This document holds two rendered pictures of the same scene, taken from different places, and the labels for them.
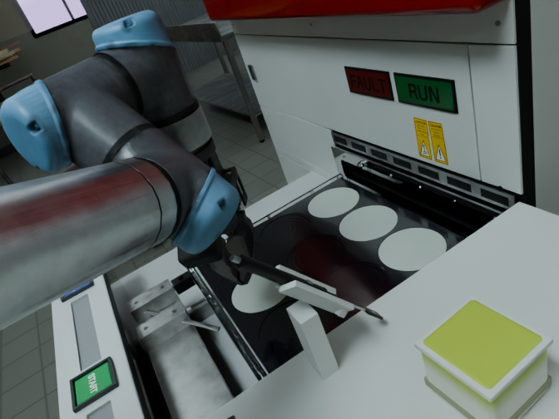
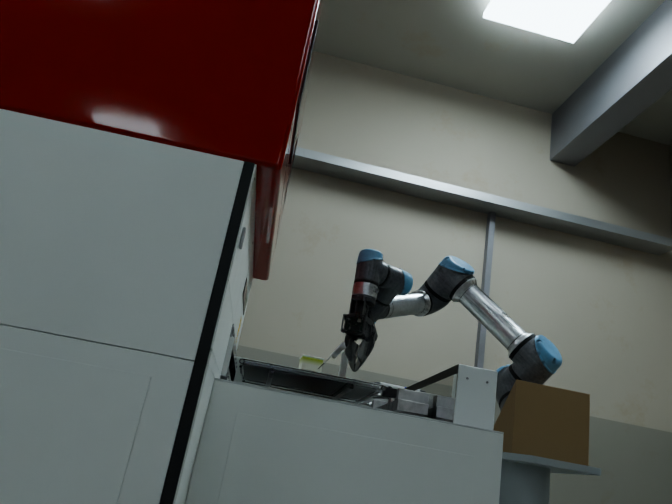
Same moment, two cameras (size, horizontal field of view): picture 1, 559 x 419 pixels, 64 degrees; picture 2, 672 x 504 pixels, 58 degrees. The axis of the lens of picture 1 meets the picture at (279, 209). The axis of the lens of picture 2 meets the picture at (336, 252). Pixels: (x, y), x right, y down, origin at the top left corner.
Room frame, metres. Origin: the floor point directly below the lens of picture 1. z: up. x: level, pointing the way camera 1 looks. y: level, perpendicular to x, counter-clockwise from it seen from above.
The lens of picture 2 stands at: (2.24, 0.37, 0.67)
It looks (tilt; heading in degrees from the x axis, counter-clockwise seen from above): 20 degrees up; 193
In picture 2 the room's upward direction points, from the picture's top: 10 degrees clockwise
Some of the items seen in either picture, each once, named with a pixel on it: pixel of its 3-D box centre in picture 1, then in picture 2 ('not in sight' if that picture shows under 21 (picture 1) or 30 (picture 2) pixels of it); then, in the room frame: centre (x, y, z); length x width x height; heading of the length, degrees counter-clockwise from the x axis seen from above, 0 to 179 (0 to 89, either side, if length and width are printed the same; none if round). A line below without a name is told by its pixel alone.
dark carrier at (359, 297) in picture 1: (316, 255); (305, 382); (0.60, -0.03, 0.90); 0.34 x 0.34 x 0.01; 18
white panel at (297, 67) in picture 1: (341, 111); (233, 307); (0.85, -0.19, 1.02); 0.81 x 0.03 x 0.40; 18
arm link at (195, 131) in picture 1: (175, 134); (365, 293); (0.52, 0.08, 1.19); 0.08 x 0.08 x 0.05
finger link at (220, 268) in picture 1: (224, 253); (359, 354); (0.53, 0.10, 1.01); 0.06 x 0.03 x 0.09; 167
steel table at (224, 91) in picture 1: (227, 64); not in sight; (4.39, -0.03, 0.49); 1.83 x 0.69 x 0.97; 21
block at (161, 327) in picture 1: (164, 325); not in sight; (0.57, 0.24, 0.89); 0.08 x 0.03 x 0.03; 108
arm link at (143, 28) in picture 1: (145, 71); (369, 268); (0.52, 0.08, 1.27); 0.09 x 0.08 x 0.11; 134
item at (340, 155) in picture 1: (407, 194); (229, 368); (0.67, -0.23, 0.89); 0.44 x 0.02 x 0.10; 18
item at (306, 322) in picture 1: (320, 313); (339, 356); (0.33, 0.00, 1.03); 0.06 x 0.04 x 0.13; 108
